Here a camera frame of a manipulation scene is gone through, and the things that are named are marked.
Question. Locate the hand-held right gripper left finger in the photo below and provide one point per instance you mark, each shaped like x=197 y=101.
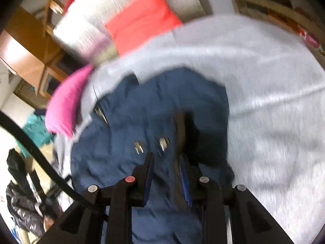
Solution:
x=149 y=175

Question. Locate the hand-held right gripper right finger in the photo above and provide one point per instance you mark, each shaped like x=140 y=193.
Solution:
x=184 y=180

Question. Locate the navy blue padded jacket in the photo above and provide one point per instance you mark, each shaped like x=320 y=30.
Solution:
x=142 y=117

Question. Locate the pink pillow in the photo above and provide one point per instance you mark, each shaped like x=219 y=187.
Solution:
x=66 y=106

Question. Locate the beige chair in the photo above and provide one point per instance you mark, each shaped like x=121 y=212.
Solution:
x=33 y=167

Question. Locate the grey bed sheet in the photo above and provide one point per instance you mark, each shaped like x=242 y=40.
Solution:
x=266 y=94

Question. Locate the teal cloth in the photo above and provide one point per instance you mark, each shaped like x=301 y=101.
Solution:
x=35 y=129

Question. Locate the shiny black jacket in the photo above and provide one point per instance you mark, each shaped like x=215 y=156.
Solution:
x=24 y=208

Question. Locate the black cloth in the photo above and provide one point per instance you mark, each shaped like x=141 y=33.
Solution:
x=16 y=162

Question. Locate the orange-red pillow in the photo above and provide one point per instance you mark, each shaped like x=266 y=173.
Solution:
x=142 y=20

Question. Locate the curved wooden arch column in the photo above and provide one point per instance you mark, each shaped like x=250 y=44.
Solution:
x=25 y=56

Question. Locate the wooden stair railing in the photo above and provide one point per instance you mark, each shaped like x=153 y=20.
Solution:
x=54 y=5

